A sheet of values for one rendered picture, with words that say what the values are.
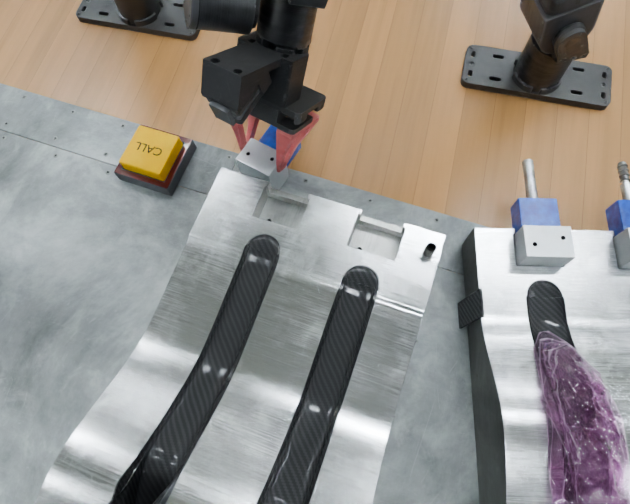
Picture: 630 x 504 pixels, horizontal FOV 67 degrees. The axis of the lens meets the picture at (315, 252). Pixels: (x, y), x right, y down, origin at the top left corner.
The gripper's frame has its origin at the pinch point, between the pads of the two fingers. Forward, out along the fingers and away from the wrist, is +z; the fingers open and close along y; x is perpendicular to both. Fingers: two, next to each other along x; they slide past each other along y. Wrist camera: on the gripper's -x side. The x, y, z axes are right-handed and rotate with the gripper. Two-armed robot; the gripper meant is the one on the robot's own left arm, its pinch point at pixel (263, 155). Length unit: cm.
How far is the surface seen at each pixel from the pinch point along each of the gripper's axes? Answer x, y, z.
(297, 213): -5.4, 8.3, 1.2
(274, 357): -19.5, 15.2, 7.0
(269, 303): -15.9, 11.9, 4.6
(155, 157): -5.3, -12.5, 4.1
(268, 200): -5.6, 4.5, 1.3
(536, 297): -0.6, 35.5, 0.0
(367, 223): -3.7, 16.0, -0.8
